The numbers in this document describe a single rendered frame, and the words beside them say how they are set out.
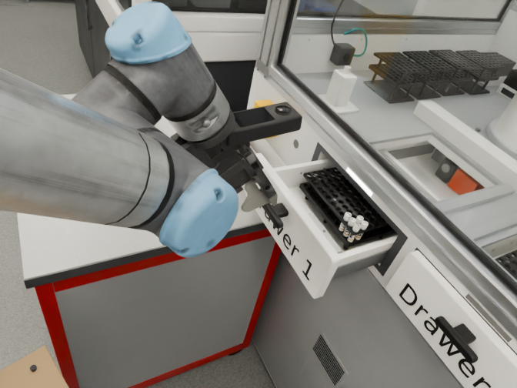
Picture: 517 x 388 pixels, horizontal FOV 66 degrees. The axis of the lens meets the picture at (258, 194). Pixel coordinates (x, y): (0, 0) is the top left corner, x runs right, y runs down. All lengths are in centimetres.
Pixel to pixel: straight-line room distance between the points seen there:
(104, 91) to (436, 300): 57
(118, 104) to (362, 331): 70
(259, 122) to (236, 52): 95
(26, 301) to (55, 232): 88
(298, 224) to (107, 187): 48
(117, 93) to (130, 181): 16
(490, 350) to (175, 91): 56
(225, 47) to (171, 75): 102
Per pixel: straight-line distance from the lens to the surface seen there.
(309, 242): 68
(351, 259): 73
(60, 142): 24
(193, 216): 31
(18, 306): 172
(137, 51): 42
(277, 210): 71
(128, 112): 41
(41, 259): 83
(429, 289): 72
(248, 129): 53
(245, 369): 155
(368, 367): 96
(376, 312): 87
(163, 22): 42
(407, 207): 73
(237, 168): 55
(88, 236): 85
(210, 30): 140
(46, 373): 66
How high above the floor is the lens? 139
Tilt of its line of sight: 41 degrees down
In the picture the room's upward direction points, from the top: 14 degrees clockwise
